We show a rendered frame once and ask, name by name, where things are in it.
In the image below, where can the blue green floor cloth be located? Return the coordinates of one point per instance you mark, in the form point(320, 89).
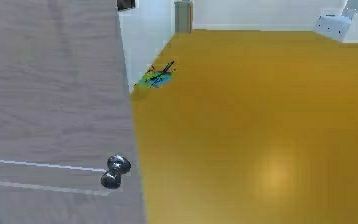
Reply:
point(156, 78)

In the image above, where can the black round door knob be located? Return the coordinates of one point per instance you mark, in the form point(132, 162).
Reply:
point(115, 171)

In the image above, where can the grey tall bin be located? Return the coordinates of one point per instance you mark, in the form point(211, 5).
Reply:
point(183, 16)

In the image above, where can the grey wooden room door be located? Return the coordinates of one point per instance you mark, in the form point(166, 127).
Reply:
point(53, 100)

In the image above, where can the white chest of drawers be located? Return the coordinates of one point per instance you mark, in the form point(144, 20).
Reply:
point(332, 25)

